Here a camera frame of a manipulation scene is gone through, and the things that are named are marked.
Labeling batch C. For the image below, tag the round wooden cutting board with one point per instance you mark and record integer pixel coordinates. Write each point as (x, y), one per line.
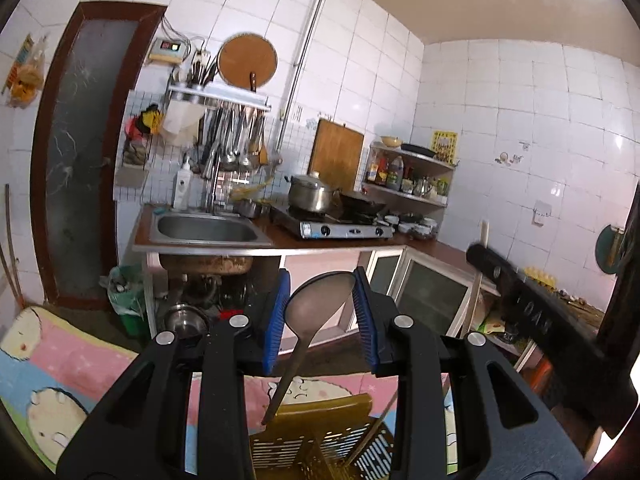
(247, 61)

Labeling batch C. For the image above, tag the steel gas stove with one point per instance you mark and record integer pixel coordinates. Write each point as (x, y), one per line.
(307, 226)

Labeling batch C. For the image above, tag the yellow perforated utensil holder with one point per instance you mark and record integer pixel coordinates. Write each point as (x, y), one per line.
(329, 439)

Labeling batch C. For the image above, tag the kitchen counter with cabinets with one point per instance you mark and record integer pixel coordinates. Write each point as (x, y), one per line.
(289, 253)

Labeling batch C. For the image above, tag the green trash bin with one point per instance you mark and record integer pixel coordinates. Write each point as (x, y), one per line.
(125, 290)

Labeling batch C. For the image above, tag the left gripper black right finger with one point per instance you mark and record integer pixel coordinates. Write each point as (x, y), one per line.
(463, 412)

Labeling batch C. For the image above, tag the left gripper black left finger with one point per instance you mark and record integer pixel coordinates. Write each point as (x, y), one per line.
(138, 428)

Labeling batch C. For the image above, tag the wall electric meter box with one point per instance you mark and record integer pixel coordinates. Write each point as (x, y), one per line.
(167, 51)

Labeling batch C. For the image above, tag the black wok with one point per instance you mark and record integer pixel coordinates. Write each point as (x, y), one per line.
(358, 205)

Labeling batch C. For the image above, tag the steel sink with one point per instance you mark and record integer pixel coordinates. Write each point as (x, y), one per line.
(195, 229)

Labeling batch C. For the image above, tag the yellow wall poster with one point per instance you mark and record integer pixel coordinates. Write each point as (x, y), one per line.
(444, 146)

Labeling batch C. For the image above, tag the white soap bottle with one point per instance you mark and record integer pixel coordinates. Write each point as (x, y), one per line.
(182, 185)

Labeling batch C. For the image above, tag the hanging yellow bag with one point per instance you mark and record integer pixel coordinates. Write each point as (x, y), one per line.
(26, 76)

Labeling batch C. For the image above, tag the steel cooking pot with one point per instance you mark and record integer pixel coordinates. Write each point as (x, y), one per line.
(309, 193)

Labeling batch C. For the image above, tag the corner wall shelf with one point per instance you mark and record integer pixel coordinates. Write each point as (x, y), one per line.
(407, 178)

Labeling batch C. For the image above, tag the rectangular wooden cutting board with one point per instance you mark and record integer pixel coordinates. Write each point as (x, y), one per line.
(336, 154)

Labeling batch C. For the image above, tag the dark glass door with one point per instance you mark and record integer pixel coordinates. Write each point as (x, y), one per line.
(95, 65)

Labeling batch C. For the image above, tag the colourful cartoon quilt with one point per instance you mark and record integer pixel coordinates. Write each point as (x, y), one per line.
(43, 352)

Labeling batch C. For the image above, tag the wall utensil rack shelf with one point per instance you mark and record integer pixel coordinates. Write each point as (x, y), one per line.
(213, 93)

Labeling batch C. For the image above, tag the green round wall hanger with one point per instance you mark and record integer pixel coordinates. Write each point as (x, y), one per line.
(610, 250)

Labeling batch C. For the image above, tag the yellow egg tray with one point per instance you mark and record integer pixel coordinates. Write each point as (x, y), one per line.
(540, 277)

